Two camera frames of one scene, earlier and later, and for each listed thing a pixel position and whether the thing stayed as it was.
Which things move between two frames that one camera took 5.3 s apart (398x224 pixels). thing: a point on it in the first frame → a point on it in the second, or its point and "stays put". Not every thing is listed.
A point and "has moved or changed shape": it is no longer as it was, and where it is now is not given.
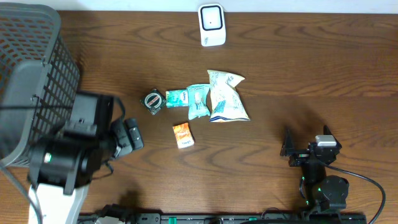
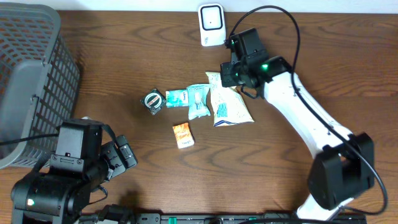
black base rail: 224,218 stays put
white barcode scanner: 212,25 stays put
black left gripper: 125,137 → 123,152
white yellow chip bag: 226,104 has moved or changed shape
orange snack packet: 183,134 stays put
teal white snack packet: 197,104 stays put
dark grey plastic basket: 39,80 stays put
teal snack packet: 176,98 stays put
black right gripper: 300,155 → 225,79
